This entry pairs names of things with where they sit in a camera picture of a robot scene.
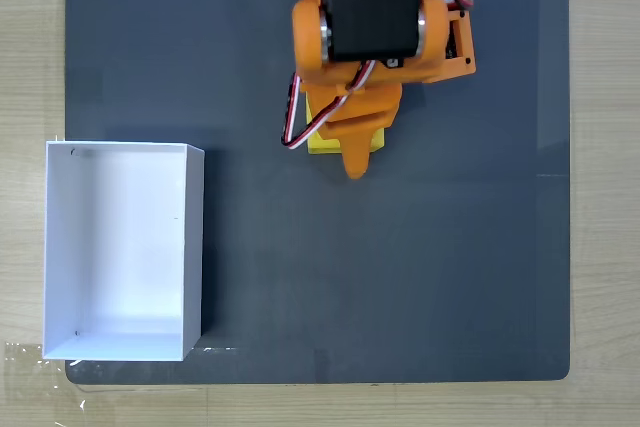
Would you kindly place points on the yellow studded block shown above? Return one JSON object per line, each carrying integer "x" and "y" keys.
{"x": 325, "y": 146}

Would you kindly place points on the white open box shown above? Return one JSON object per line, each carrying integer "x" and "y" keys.
{"x": 125, "y": 247}

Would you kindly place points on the dark grey mat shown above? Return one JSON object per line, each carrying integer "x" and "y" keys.
{"x": 400, "y": 247}

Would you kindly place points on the clear tape piece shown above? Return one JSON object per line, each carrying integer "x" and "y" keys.
{"x": 30, "y": 377}

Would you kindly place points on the orange camera mount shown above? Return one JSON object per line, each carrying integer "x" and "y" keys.
{"x": 462, "y": 47}

